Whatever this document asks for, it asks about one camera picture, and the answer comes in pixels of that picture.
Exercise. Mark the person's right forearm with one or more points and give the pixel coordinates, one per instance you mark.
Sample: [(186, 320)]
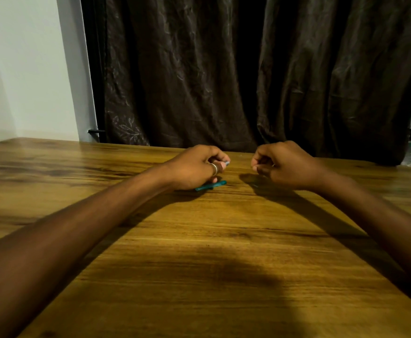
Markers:
[(378, 221)]

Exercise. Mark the person's right fingers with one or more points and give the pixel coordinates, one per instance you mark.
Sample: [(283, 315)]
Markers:
[(262, 163)]

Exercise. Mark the black curtain holdback hook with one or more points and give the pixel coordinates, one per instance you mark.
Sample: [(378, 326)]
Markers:
[(95, 131)]

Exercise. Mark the dark brown patterned curtain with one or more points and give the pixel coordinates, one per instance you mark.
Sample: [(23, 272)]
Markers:
[(226, 66)]

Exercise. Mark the person's left fingers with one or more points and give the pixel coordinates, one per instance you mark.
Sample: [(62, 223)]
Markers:
[(218, 161)]

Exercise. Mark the person's left forearm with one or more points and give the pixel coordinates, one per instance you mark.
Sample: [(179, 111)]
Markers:
[(71, 242)]

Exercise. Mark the person's right hand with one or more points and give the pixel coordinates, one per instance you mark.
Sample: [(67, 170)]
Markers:
[(293, 165)]

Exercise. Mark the teal pen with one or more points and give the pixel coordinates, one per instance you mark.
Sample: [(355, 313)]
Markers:
[(212, 185)]

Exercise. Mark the person's left hand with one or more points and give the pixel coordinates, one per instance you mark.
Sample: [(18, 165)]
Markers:
[(188, 168)]

